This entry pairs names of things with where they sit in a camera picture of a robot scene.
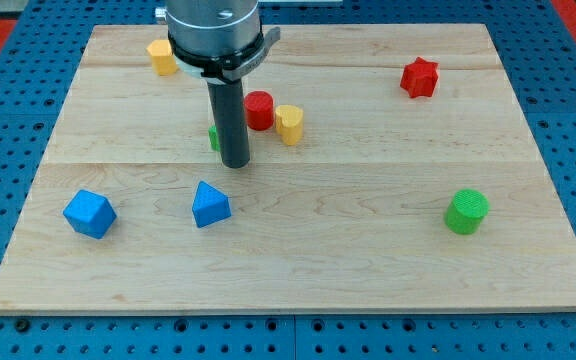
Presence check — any red star block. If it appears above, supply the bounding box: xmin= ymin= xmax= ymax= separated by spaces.
xmin=400 ymin=57 xmax=439 ymax=98

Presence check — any blue cube block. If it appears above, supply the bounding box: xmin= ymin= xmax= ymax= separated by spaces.
xmin=62 ymin=189 xmax=117 ymax=239

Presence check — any blue triangle block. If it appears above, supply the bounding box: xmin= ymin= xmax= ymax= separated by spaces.
xmin=192 ymin=181 xmax=232 ymax=228

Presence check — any light wooden board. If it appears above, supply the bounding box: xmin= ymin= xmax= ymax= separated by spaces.
xmin=0 ymin=24 xmax=576 ymax=316

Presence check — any yellow heart block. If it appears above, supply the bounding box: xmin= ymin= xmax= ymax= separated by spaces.
xmin=275 ymin=105 xmax=304 ymax=146

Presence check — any red cylinder block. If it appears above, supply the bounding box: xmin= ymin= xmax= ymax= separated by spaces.
xmin=244 ymin=91 xmax=274 ymax=131

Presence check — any green cylinder block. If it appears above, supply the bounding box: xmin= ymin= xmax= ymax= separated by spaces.
xmin=444 ymin=188 xmax=490 ymax=235

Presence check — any green star block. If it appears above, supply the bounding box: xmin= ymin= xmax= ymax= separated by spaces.
xmin=208 ymin=125 xmax=220 ymax=152

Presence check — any black pusher mounting clamp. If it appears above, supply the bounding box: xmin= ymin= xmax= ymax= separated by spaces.
xmin=168 ymin=27 xmax=281 ymax=84

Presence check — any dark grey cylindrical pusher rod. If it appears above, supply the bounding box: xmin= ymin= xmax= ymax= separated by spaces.
xmin=207 ymin=80 xmax=250 ymax=169

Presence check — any yellow hexagon block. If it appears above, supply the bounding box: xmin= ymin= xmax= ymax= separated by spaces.
xmin=146 ymin=39 xmax=178 ymax=76

